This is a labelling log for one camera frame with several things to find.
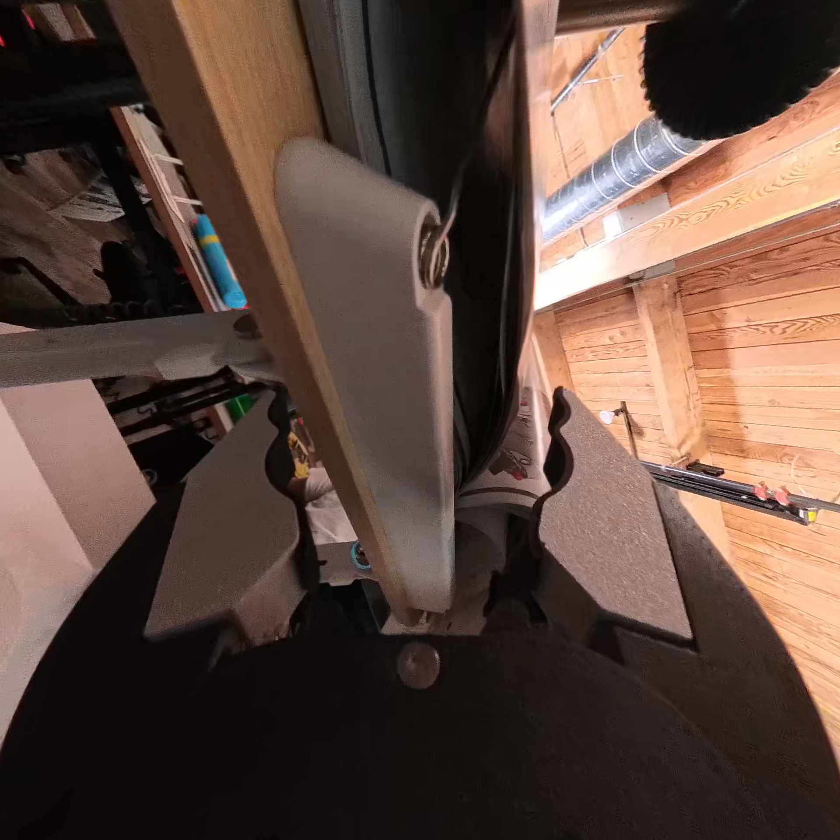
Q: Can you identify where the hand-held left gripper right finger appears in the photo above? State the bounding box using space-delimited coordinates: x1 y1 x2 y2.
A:
528 386 694 643

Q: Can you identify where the instruction booklet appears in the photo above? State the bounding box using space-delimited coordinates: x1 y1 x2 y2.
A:
364 0 555 598

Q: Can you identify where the dark grey desk rail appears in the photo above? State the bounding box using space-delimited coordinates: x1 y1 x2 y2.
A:
98 371 270 437

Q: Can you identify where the black floor lamp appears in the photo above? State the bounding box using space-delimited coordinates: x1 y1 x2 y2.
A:
554 0 840 142

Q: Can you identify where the blue roll pouch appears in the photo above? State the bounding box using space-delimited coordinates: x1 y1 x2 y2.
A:
192 213 249 311

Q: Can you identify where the grey metal table beam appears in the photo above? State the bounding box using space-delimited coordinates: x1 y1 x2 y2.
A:
0 311 275 389

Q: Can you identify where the wooden background desk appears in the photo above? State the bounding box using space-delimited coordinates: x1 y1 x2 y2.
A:
110 105 227 312

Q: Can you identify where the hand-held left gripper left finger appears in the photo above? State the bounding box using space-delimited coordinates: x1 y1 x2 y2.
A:
143 387 311 643

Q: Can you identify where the silver ventilation duct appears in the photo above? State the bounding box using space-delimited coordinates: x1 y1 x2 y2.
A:
541 118 723 245

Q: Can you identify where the black ceiling rail fixture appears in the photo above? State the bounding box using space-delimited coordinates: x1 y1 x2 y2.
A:
640 459 840 526

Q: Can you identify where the black office chair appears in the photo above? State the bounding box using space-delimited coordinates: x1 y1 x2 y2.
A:
92 241 158 309

